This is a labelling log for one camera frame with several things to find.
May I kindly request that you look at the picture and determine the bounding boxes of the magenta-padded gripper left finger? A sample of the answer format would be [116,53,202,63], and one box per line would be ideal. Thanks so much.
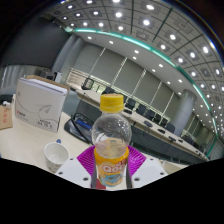
[54,144,98,189]

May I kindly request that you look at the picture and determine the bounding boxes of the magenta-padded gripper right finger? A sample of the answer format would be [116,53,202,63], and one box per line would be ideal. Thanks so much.
[126,144,168,189]

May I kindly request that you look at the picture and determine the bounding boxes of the yellow-capped clear drink bottle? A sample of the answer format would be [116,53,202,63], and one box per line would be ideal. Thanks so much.
[91,93,132,188]

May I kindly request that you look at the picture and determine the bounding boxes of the white patterned paper cup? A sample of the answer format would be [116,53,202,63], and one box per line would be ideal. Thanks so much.
[43,141,70,174]

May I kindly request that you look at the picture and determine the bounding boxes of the long conference desk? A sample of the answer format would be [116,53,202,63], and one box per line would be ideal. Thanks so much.
[68,83,209,164]

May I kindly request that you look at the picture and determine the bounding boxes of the black office chairs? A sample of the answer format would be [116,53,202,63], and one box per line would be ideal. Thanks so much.
[81,78,204,148]

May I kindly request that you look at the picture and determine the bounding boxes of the white copy paper box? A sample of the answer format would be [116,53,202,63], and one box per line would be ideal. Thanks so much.
[14,74,71,134]

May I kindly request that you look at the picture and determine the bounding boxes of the brown paper envelope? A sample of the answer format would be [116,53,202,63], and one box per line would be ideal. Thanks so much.
[0,104,14,131]

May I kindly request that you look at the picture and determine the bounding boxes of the small black device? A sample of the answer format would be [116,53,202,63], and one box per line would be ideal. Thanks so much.
[0,94,14,104]

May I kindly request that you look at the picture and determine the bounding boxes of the ceiling lights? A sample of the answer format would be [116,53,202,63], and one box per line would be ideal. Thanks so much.
[59,0,224,134]

